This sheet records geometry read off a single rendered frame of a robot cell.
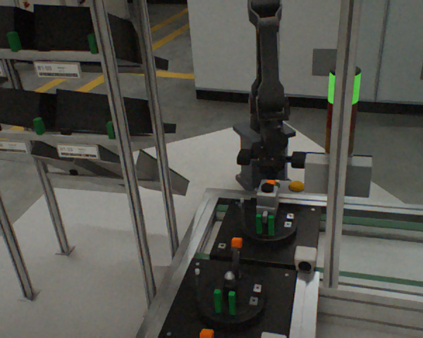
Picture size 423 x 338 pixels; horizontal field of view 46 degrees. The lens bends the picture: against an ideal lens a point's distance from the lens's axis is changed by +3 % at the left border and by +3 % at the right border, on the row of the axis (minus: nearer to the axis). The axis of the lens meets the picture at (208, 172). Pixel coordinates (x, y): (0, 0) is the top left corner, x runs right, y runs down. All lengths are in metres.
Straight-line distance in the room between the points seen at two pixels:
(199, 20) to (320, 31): 1.03
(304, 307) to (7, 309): 0.70
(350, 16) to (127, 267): 0.83
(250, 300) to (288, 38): 3.35
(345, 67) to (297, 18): 3.27
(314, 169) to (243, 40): 3.38
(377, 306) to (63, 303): 0.72
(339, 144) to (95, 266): 0.74
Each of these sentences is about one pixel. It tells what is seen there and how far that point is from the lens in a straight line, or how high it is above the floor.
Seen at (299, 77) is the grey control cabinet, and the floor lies 0.28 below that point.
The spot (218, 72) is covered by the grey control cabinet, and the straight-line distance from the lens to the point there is 4.44.
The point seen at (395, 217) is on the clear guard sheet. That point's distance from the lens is 0.98.
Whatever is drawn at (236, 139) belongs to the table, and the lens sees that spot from 1.89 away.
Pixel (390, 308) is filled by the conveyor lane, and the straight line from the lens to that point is 1.10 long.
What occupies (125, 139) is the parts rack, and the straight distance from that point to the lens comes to 0.91.
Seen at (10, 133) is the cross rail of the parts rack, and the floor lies 1.31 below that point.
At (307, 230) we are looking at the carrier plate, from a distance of 1.20.
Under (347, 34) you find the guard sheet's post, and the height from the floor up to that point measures 1.48.
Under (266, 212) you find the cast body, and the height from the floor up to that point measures 1.05.
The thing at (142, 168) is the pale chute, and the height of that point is 1.17.
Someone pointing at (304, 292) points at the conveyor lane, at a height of 0.95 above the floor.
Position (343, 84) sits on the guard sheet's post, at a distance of 0.85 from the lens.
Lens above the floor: 1.70
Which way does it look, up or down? 30 degrees down
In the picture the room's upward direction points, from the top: 5 degrees counter-clockwise
